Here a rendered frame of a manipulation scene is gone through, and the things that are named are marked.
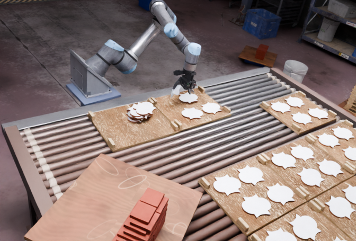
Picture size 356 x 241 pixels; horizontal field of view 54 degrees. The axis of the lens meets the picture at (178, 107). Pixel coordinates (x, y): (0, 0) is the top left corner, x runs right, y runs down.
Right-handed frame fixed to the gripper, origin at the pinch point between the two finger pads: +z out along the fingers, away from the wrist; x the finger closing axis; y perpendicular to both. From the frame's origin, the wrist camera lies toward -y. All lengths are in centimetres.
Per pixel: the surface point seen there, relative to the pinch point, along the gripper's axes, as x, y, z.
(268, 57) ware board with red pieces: 290, -153, 62
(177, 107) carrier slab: -1.8, 2.1, 6.9
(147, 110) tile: -27.6, 6.3, 2.3
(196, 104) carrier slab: 12.2, 4.5, 5.7
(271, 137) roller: 36, 50, 6
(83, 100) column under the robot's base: -48, -35, 17
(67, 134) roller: -71, -1, 15
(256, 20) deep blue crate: 352, -249, 42
